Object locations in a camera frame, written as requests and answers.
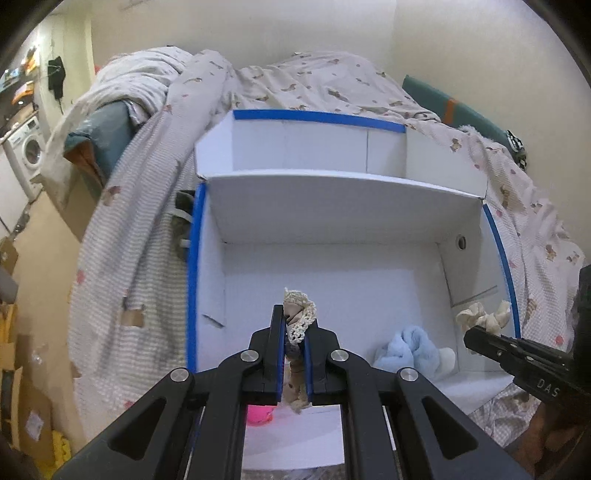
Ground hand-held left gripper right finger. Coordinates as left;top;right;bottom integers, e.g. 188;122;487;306
302;322;534;480

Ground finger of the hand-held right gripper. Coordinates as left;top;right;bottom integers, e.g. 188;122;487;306
464;325;574;371

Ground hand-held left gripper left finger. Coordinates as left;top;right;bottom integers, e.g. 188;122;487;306
53;304;284;480

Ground cream fuzzy sock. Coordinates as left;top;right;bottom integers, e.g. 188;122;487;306
455;299;512;336

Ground tan sock with lace cuff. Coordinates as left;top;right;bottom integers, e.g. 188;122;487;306
281;288;319;414

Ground pink sock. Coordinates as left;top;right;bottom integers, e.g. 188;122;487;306
247;405;276;426

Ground light blue fuzzy sock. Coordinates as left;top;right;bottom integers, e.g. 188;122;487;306
373;325;439;382

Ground white cardboard box blue edges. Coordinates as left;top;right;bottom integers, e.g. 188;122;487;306
185;108;522;472

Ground person's right forearm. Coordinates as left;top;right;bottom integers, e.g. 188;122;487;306
505;401;583;462

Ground dark grey striped socks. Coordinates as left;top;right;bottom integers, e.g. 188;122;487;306
172;189;197;262

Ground black and white checkered cloth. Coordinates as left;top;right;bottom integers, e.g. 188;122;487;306
505;130;530;171

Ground printed checkered blanket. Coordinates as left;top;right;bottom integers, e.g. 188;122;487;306
41;46;591;444

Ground yellow plastic item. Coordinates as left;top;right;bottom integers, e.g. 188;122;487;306
48;429;75;468

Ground teal pillow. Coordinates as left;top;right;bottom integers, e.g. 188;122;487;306
62;102;134;181

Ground white washing machine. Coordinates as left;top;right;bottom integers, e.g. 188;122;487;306
2;115;49;201

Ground black hanging garment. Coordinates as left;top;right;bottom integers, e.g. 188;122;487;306
47;56;66;100

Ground teal mat with orange strap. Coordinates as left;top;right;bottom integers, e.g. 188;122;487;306
402;74;509;148

